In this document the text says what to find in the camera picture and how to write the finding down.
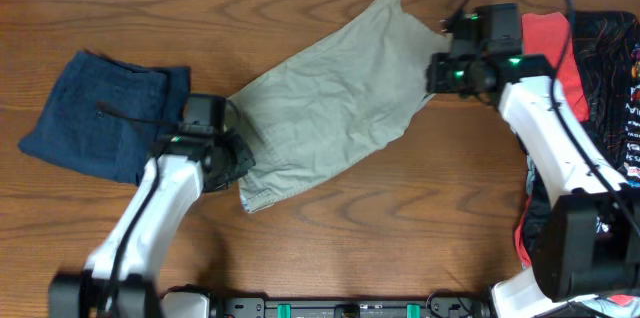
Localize khaki cargo shorts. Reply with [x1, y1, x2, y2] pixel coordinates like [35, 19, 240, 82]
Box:
[230, 0, 449, 213]

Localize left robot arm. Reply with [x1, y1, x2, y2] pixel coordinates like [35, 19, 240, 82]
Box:
[48, 128, 255, 317]

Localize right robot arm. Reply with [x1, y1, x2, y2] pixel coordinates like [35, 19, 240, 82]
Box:
[427, 53, 639, 317]

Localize red garment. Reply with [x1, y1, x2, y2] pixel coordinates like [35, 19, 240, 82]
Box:
[514, 12, 590, 268]

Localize folded navy blue shorts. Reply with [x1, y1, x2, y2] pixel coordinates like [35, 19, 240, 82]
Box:
[18, 51, 191, 184]

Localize black printed shirt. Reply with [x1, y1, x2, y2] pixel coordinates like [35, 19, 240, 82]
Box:
[519, 10, 640, 269]

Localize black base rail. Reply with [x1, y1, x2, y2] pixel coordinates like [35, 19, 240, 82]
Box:
[159, 285, 494, 318]

